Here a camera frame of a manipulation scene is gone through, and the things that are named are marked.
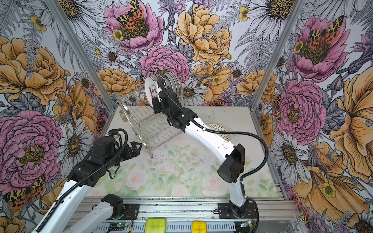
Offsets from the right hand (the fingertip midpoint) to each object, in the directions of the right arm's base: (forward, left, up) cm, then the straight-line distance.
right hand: (156, 100), depth 74 cm
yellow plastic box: (-49, -19, -37) cm, 64 cm away
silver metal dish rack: (+7, +9, -31) cm, 33 cm away
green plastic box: (-48, +1, -36) cm, 60 cm away
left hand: (-20, +12, -16) cm, 28 cm away
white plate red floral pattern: (+10, +4, -1) cm, 11 cm away
